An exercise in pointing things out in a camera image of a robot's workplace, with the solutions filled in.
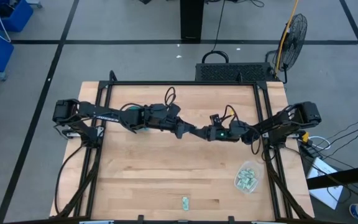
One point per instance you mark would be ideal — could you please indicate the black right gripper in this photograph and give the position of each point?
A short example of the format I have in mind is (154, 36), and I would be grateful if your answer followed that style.
(219, 133)

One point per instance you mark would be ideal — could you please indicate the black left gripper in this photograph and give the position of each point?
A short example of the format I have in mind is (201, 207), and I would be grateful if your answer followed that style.
(177, 127)

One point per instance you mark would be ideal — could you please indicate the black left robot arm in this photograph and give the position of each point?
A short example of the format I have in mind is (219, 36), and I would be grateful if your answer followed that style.
(104, 113)

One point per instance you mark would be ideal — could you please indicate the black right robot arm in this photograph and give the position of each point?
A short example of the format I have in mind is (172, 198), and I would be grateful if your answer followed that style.
(284, 121)

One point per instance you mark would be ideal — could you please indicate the teal plastic container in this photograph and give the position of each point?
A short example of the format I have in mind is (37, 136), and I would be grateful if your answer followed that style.
(132, 108)

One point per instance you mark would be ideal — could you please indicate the black perforated computer case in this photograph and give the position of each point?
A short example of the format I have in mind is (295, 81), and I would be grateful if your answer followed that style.
(232, 72)

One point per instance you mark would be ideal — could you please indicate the clear plastic container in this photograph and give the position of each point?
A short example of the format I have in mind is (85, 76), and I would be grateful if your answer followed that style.
(256, 174)

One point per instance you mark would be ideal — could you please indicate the yellow plug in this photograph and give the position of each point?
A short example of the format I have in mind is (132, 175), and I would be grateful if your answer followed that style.
(305, 137)

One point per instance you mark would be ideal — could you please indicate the black column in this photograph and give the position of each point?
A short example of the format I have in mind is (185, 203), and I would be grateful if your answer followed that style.
(191, 20)

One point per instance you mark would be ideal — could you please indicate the black floor fan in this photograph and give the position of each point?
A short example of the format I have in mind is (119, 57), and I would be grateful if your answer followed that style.
(294, 40)

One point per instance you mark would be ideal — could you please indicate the white cardboard box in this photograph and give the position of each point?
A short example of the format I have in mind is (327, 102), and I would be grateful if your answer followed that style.
(328, 197)

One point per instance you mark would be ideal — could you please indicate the black beam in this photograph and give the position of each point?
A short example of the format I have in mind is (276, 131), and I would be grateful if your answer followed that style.
(346, 175)

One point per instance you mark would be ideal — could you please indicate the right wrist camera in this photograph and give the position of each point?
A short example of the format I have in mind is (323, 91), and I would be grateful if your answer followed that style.
(215, 119)

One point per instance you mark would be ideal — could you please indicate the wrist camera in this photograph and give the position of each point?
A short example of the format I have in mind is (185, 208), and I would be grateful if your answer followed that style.
(173, 109)
(215, 119)

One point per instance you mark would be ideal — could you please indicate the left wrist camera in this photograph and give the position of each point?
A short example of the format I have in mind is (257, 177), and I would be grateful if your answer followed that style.
(173, 109)

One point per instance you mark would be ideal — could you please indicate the black aluminium table frame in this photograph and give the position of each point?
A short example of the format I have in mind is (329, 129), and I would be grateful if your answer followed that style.
(182, 83)

